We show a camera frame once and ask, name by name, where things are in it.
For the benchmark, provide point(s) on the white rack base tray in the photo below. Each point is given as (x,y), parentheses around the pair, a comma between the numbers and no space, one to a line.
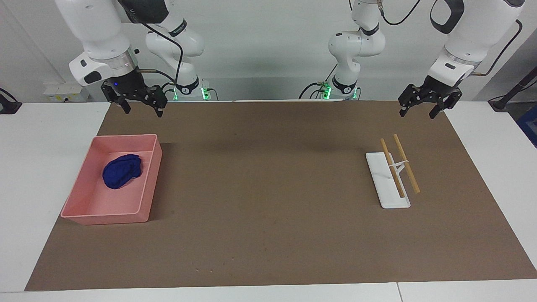
(388,191)

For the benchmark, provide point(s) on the black stand pole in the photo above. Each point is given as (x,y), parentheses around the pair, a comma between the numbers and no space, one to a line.
(501,102)

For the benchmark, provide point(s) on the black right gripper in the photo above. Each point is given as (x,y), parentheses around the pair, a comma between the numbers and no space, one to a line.
(128,86)

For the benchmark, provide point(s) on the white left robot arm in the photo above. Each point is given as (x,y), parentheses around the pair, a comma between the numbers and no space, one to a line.
(482,29)

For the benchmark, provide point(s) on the blue towel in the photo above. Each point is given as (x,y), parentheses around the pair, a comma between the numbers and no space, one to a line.
(121,172)

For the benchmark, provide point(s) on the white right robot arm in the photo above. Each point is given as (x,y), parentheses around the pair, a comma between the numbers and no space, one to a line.
(96,25)

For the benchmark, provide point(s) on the white wall power socket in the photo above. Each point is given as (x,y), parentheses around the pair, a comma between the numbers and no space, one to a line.
(63,90)

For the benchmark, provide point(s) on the blue crate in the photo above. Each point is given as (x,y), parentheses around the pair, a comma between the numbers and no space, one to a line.
(529,126)

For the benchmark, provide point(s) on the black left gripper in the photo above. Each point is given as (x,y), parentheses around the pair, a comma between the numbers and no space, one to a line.
(439,90)

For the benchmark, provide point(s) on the black clamp mount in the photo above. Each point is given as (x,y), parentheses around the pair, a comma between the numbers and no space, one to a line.
(8,107)

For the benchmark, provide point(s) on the brown table mat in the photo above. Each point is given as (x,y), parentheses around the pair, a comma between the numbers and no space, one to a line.
(268,188)

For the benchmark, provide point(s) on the wooden rack rod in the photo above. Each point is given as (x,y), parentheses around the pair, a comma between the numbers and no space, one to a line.
(407,165)
(394,172)

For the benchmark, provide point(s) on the pink plastic bin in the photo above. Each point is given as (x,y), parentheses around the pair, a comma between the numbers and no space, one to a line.
(92,201)

